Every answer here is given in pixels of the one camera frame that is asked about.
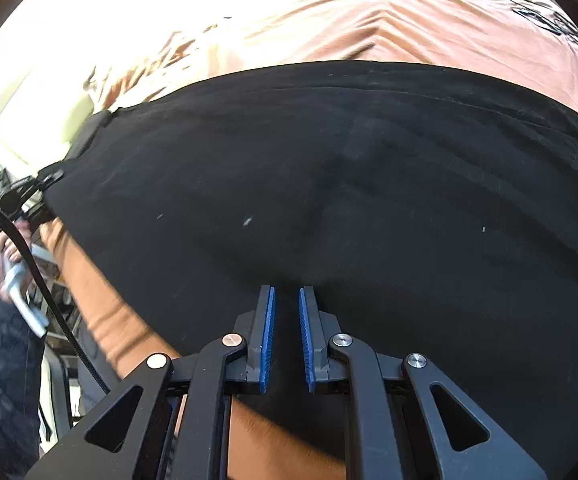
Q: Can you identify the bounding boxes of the dark sleeve left forearm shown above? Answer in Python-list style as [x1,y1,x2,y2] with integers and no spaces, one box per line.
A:
[0,298,45,479]

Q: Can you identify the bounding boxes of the black camera cable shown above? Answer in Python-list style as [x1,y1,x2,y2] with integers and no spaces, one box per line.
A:
[0,190,112,395]

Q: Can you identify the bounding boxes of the orange bed blanket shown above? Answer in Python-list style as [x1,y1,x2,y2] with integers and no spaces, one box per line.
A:
[38,0,578,480]

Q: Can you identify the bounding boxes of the person left hand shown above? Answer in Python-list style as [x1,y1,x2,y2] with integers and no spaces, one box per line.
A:
[0,220,32,304]

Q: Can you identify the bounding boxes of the black pants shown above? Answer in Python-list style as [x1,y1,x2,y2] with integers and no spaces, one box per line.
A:
[45,62,578,478]

